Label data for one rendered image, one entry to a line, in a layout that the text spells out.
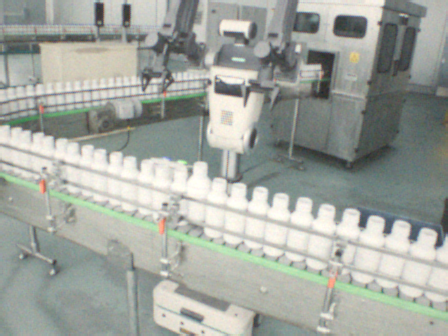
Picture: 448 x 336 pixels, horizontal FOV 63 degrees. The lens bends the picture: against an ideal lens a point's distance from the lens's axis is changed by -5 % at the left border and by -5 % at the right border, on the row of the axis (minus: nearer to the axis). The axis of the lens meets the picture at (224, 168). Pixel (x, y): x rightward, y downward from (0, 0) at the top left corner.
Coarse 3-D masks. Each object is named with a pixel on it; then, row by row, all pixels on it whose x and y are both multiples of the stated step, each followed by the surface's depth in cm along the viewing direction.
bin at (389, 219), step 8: (360, 208) 143; (368, 208) 141; (360, 216) 144; (368, 216) 142; (384, 216) 140; (392, 216) 138; (400, 216) 137; (360, 224) 145; (384, 224) 140; (392, 224) 139; (416, 224) 135; (424, 224) 134; (432, 224) 133; (384, 232) 141; (416, 232) 136; (440, 232) 128; (416, 240) 137; (440, 240) 125
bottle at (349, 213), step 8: (344, 216) 90; (352, 216) 88; (344, 224) 90; (352, 224) 89; (336, 232) 92; (344, 232) 89; (352, 232) 89; (336, 248) 92; (352, 248) 90; (344, 256) 91; (352, 256) 92; (344, 272) 93
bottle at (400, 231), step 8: (400, 224) 87; (408, 224) 86; (392, 232) 87; (400, 232) 85; (408, 232) 85; (392, 240) 86; (400, 240) 85; (408, 240) 86; (392, 248) 85; (400, 248) 85; (408, 248) 85; (384, 256) 88; (392, 256) 86; (384, 264) 88; (392, 264) 86; (400, 264) 86; (384, 272) 88; (392, 272) 87; (400, 272) 88; (376, 280) 91; (384, 280) 89
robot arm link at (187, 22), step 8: (192, 0) 162; (192, 8) 162; (184, 16) 162; (192, 16) 163; (184, 24) 162; (192, 24) 165; (184, 32) 162; (192, 32) 161; (192, 40) 162; (184, 48) 160; (192, 48) 164
